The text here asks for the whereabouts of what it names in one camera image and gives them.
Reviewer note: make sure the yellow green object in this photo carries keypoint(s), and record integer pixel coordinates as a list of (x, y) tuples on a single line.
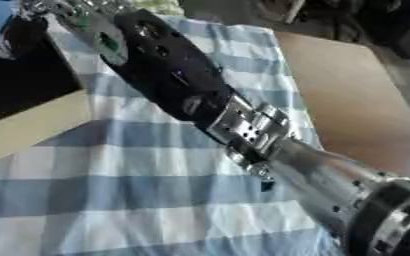
[(160, 6)]

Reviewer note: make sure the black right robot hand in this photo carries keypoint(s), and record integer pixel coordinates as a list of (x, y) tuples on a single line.
[(23, 31)]

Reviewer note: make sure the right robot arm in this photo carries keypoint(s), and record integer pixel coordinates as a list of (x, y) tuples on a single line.
[(173, 76)]

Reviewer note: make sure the cardboard box black inside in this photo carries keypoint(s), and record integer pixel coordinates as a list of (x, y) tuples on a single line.
[(22, 83)]

